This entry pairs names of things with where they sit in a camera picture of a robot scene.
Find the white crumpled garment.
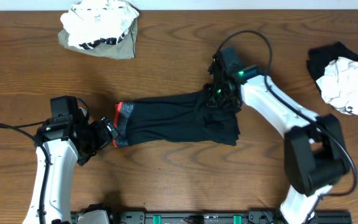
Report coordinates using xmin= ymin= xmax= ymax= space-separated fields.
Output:
xmin=316 ymin=57 xmax=358 ymax=115

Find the black crumpled garment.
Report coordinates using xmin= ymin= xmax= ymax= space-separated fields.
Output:
xmin=306 ymin=42 xmax=358 ymax=93

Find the white printed shirt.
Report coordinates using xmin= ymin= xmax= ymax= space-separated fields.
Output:
xmin=60 ymin=0 xmax=139 ymax=50

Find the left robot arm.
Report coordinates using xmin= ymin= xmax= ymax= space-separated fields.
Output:
xmin=24 ymin=96 xmax=119 ymax=223

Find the black shorts red waistband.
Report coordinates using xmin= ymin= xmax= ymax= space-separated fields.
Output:
xmin=113 ymin=91 xmax=240 ymax=147

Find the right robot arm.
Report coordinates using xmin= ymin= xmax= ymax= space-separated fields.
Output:
xmin=206 ymin=47 xmax=357 ymax=223

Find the olive green folded garment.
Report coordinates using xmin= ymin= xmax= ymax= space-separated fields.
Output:
xmin=58 ymin=19 xmax=138 ymax=60

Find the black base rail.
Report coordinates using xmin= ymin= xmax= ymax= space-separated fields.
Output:
xmin=70 ymin=205 xmax=352 ymax=224

